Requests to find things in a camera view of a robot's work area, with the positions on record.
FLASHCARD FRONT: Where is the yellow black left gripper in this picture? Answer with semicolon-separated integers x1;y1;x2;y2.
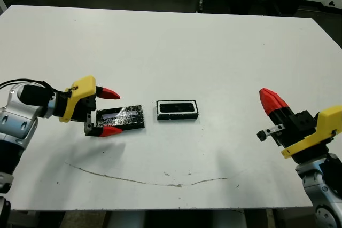
58;75;123;138

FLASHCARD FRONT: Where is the black box base white inlay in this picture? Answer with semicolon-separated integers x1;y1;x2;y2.
156;99;201;122

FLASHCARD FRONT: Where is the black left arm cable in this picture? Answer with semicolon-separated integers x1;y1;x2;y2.
0;77;55;90

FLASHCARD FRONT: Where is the black camera box lid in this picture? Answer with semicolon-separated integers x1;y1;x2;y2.
95;104;146;130

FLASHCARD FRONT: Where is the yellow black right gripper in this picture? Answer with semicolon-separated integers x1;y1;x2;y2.
256;88;342;158

